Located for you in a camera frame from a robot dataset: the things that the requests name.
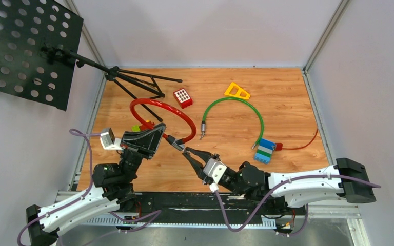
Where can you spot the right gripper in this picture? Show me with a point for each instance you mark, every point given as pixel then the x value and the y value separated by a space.
pixel 199 169

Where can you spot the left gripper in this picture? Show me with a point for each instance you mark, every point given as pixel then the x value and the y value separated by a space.
pixel 144 143

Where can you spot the red cable lock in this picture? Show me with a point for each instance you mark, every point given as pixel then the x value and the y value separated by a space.
pixel 179 144

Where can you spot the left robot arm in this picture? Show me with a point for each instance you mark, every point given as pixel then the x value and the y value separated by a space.
pixel 110 187

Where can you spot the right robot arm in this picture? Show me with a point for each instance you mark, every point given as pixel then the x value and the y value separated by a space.
pixel 346 179

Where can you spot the red green toy car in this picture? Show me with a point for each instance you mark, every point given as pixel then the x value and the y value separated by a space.
pixel 138 128

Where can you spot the red window toy brick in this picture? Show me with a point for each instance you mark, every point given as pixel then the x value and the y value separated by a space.
pixel 183 98

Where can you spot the blue green white brick stack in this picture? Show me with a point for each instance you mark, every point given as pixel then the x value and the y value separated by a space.
pixel 264 151

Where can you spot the yellow triangular toy piece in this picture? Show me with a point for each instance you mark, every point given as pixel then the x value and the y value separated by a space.
pixel 234 90

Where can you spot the black perforated music stand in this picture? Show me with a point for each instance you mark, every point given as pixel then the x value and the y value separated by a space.
pixel 39 41

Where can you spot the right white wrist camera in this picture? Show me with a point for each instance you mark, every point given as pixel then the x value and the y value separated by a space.
pixel 214 170

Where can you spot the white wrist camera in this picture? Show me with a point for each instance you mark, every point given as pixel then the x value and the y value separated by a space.
pixel 109 141
pixel 214 170

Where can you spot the green cable lock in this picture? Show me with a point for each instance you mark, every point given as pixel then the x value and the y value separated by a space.
pixel 206 112

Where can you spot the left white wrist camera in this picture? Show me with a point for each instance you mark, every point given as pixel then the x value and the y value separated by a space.
pixel 109 141

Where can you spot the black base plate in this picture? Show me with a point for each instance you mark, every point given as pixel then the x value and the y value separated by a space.
pixel 204 207

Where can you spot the grey slotted cable duct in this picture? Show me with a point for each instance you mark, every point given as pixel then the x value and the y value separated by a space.
pixel 110 220

